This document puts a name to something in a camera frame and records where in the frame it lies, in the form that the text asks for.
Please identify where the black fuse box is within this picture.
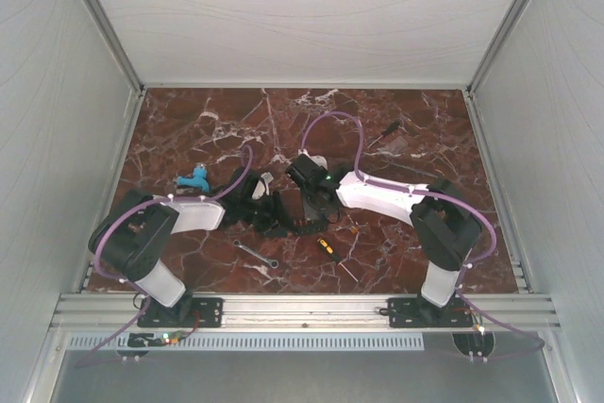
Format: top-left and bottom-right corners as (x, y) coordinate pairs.
(284, 217), (330, 237)

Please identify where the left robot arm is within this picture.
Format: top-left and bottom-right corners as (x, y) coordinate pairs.
(88, 167), (277, 326)

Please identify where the black handled screwdriver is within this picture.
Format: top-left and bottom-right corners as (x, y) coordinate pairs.
(368, 121), (400, 147)

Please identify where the blue plastic part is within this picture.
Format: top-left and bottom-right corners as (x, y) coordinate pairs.
(176, 164), (210, 193)

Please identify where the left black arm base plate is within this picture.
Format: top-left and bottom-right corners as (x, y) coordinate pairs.
(137, 295), (224, 328)

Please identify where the yellow black screwdriver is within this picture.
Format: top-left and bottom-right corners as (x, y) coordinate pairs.
(317, 238), (342, 264)

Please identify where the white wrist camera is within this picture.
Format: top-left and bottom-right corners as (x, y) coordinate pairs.
(252, 172), (274, 200)
(299, 149), (328, 170)

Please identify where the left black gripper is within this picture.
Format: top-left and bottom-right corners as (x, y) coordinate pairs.
(241, 192), (298, 239)

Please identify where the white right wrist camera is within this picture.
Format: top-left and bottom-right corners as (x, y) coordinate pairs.
(299, 149), (328, 170)

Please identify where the aluminium front rail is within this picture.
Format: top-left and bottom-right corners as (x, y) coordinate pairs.
(50, 293), (561, 332)

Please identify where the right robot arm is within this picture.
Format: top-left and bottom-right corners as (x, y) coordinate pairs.
(286, 153), (490, 327)

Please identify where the light blue slotted cable duct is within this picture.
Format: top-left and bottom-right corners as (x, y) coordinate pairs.
(64, 332), (425, 352)

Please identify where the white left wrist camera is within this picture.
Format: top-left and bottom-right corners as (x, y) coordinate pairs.
(252, 172), (274, 200)

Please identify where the silver combination wrench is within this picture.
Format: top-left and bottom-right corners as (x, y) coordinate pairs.
(233, 240), (279, 269)

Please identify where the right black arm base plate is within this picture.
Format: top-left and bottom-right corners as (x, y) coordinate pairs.
(378, 296), (474, 328)

